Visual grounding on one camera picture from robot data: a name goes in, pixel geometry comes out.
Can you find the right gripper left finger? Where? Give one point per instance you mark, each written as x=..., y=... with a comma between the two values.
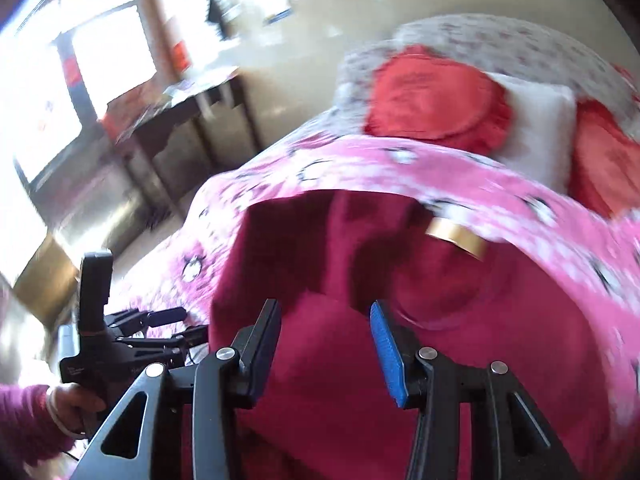
x=169, y=422

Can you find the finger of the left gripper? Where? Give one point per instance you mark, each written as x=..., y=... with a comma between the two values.
x=179, y=343
x=126, y=323

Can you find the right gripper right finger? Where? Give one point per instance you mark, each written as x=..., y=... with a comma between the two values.
x=510, y=437

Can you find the dark red fleece garment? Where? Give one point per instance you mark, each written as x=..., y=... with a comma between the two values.
x=327, y=256

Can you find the pink sleeve left forearm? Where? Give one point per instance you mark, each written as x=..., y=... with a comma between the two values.
x=27, y=426

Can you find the person's left hand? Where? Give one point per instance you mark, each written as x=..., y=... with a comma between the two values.
x=68, y=403

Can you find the dark wooden desk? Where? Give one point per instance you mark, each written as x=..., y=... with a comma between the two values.
x=141, y=123

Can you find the pink penguin blanket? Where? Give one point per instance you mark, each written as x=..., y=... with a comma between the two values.
x=595, y=261

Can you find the right red heart pillow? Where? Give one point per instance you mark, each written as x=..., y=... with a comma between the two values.
x=605, y=163

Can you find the red heart pillow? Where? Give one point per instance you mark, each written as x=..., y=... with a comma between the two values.
x=605, y=163
x=420, y=96

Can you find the white square pillow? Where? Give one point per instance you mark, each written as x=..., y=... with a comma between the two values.
x=541, y=135

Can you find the left red heart pillow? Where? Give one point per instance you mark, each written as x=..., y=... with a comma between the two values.
x=420, y=96

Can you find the floral bed sheet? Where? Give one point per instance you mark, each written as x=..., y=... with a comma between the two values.
x=495, y=44

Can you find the window with wooden frame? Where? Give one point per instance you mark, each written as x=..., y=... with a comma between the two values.
x=61, y=176

